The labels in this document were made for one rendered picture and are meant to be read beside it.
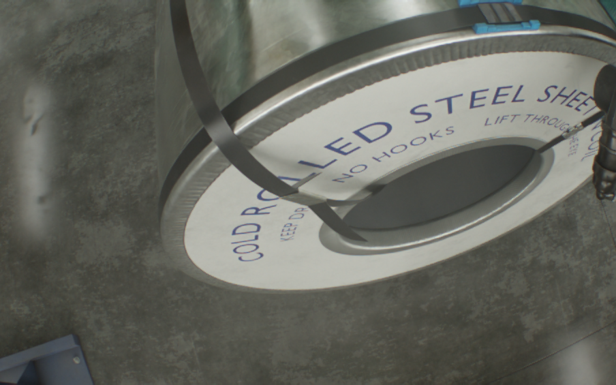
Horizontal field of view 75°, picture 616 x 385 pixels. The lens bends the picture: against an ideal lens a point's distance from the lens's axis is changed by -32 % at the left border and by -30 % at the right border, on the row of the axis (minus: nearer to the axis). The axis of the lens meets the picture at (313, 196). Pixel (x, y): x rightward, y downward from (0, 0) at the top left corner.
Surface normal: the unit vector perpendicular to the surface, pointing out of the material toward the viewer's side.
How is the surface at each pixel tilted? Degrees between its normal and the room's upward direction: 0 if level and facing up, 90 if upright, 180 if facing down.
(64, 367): 0
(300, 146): 90
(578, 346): 0
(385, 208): 25
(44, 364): 0
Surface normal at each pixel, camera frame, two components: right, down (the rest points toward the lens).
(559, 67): 0.22, 0.90
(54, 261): -0.04, -0.37
